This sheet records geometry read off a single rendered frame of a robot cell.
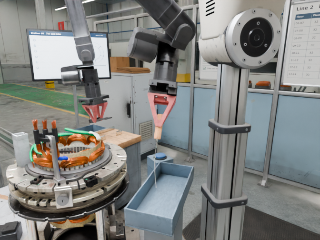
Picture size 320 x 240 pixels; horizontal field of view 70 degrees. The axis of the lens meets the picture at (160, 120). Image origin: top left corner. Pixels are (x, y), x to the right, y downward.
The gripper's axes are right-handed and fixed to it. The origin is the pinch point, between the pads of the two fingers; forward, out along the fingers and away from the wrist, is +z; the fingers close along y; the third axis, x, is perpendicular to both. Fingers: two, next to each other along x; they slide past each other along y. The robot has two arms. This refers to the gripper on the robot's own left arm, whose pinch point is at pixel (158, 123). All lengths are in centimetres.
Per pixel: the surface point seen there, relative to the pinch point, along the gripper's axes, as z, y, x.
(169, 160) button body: 9.0, -27.8, 3.9
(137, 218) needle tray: 21.3, 3.2, -1.7
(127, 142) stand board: 4.4, -35.8, -13.2
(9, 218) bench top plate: 39, -37, -54
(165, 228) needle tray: 22.0, 4.5, 4.5
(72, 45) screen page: -58, -91, -70
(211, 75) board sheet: -92, -209, 43
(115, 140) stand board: 4.0, -36.2, -18.2
